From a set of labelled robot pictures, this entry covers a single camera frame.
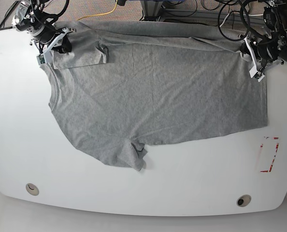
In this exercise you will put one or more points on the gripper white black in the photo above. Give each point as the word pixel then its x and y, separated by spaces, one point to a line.
pixel 263 55
pixel 51 41

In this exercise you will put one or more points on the grey t-shirt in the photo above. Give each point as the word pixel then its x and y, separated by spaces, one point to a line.
pixel 126 85

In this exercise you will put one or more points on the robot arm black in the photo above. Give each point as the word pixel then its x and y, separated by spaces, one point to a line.
pixel 40 25
pixel 274 18

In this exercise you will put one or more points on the red tape rectangle marking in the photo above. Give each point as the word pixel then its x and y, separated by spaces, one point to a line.
pixel 267 154

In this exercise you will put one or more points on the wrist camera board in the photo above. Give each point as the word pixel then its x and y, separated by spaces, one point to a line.
pixel 255 74
pixel 43 58

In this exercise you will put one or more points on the aluminium frame stand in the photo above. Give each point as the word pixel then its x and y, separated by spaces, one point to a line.
pixel 151 9

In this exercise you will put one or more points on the left table cable grommet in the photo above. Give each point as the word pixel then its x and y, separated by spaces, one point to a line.
pixel 32 189

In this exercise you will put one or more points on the table cable grommet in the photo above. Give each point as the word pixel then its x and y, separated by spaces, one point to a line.
pixel 32 189
pixel 243 201

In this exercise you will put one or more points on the right table cable grommet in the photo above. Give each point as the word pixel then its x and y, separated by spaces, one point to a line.
pixel 243 201

